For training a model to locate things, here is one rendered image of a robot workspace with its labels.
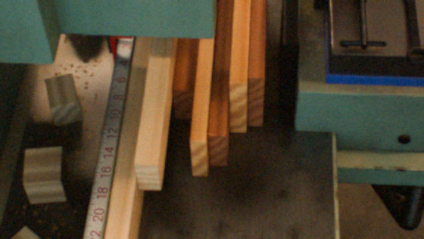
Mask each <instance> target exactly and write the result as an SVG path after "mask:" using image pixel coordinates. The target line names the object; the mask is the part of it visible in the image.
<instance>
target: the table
mask: <svg viewBox="0 0 424 239"><path fill-rule="evenodd" d="M281 14H282V0H267V32H266V59H265V83H264V100H263V126H248V123H246V133H243V132H229V146H228V159H227V166H209V167H208V176H193V172H192V153H191V143H190V138H191V130H192V119H175V118H174V111H173V96H172V101H171V109H170V121H169V129H168V135H167V148H166V154H165V161H164V174H163V181H162V188H161V190H160V191H159V190H144V194H143V201H142V211H141V219H140V225H139V236H138V239H340V235H339V214H338V183H356V184H377V185H416V186H424V151H391V150H370V149H349V148H336V134H335V133H334V132H328V133H329V134H328V135H324V134H323V133H324V132H312V131H298V130H295V128H294V105H280V104H279V46H280V26H281Z"/></svg>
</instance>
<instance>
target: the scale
mask: <svg viewBox="0 0 424 239"><path fill-rule="evenodd" d="M132 46H133V37H132V39H119V40H118V45H117V53H116V58H115V63H114V71H113V76H112V80H111V88H110V92H109V97H108V105H107V110H106V115H105V119H104V128H103V132H102V137H101V145H100V149H99V154H98V162H97V167H96V172H95V180H94V185H93V189H92V197H91V202H90V206H89V214H88V219H87V224H86V232H85V237H84V239H101V231H102V226H103V221H104V212H105V207H106V202H107V197H108V189H109V184H110V178H111V170H112V165H113V159H114V150H115V145H116V140H117V132H118V127H119V121H120V113H121V107H122V103H123V98H124V93H125V88H126V80H127V75H128V69H129V61H130V56H131V51H132Z"/></svg>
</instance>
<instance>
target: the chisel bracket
mask: <svg viewBox="0 0 424 239"><path fill-rule="evenodd" d="M53 1H54V4H55V10H56V13H57V16H58V22H59V25H60V28H61V34H81V35H104V36H150V37H173V38H197V39H212V38H213V37H214V35H215V28H216V18H217V0H53Z"/></svg>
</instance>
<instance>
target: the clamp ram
mask: <svg viewBox="0 0 424 239"><path fill-rule="evenodd" d="M302 39H306V40H325V33H324V29H316V28H300V26H299V0H282V14H281V26H280V46H279V104H280V105H294V103H295V88H296V79H297V71H298V55H299V45H300V40H302Z"/></svg>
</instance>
